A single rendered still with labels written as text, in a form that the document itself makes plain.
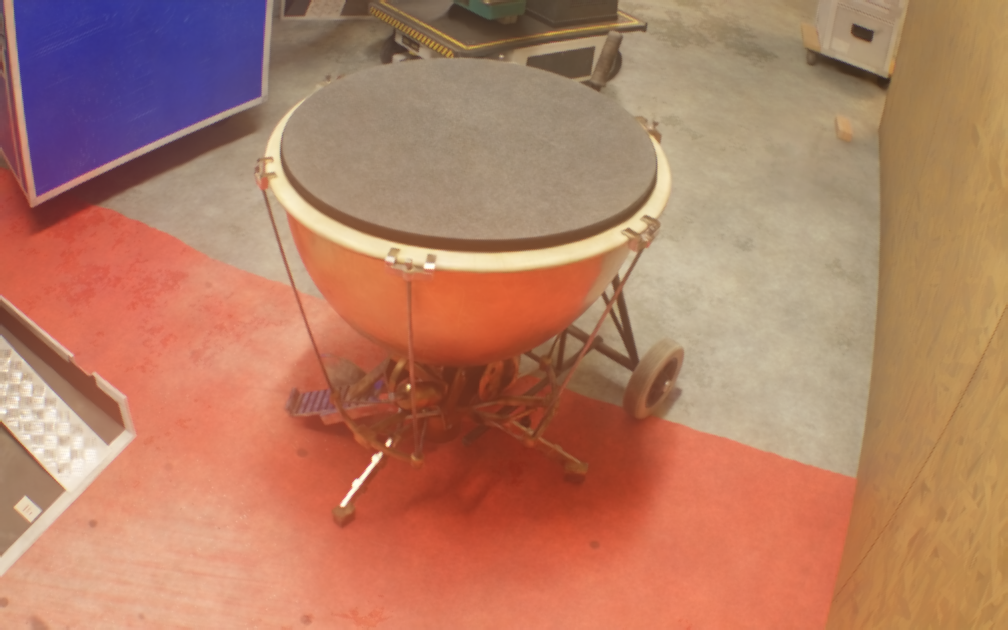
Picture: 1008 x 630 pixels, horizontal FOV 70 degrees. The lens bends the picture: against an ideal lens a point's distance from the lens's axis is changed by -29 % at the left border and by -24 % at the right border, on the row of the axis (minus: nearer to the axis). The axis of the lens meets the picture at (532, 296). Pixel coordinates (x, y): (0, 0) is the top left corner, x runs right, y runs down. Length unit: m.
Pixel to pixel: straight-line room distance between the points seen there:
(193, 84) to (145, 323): 0.89
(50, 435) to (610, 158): 1.47
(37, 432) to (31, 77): 1.10
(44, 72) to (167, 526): 1.44
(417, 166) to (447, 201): 0.11
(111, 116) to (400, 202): 1.64
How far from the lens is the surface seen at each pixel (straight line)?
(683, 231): 2.94
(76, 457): 2.14
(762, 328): 2.65
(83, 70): 2.74
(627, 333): 2.17
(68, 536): 2.03
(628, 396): 2.16
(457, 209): 1.39
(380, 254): 1.33
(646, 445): 2.21
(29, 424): 2.21
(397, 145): 1.55
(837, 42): 4.71
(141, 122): 2.92
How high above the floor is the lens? 1.56
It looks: 38 degrees down
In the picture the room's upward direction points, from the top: 9 degrees clockwise
